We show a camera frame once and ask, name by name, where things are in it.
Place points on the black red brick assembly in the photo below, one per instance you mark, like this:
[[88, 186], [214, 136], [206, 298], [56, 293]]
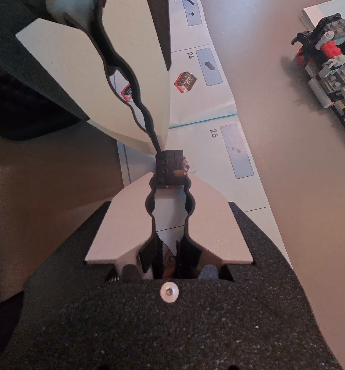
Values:
[[171, 169]]

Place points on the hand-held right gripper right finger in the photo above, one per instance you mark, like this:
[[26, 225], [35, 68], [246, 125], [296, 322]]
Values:
[[216, 228]]

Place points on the open instruction booklet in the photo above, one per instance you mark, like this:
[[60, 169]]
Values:
[[218, 173]]

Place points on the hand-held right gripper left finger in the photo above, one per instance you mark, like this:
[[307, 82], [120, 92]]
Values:
[[123, 228]]

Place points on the black cushioned pad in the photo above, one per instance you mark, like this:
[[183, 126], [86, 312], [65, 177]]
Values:
[[16, 115]]

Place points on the closed instruction booklet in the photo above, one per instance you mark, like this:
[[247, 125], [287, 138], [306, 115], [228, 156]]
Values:
[[317, 11]]

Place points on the person's right hand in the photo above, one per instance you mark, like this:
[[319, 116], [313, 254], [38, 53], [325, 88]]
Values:
[[169, 271]]

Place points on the person's black trousers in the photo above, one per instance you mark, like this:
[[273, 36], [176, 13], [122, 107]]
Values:
[[2, 332]]

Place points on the grey red toy truck model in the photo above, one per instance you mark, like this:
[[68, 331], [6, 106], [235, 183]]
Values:
[[337, 69]]

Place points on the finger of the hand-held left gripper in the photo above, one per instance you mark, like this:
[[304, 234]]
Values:
[[74, 72], [146, 57]]

